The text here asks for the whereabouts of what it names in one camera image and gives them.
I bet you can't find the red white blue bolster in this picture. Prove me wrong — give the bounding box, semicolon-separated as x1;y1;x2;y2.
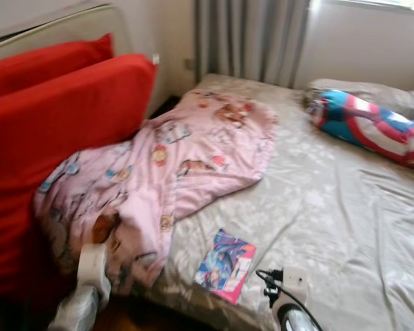
309;90;414;171

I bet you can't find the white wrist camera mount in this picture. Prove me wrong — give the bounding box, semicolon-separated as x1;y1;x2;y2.
79;243;112;290
282;268;310;308

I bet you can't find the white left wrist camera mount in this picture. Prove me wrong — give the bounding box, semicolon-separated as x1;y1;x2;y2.
79;243;112;290

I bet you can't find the bright window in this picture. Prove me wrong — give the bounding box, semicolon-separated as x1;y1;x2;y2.
317;0;414;14

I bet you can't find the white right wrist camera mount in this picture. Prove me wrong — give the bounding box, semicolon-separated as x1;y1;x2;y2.
282;268;310;308

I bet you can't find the grey curtain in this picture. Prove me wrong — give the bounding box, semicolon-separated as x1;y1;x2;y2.
193;0;311;87

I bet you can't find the colourful anime comic book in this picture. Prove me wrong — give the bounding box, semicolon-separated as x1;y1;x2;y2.
195;229;257;305

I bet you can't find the crumpled grey floral pillow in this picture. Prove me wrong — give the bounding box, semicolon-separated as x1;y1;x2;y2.
306;78;414;121

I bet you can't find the bed with grey floral sheet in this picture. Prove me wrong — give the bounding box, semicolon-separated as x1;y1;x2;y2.
152;72;414;331

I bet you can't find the pink cartoon print blanket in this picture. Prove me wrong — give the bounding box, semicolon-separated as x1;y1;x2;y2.
33;88;278;294

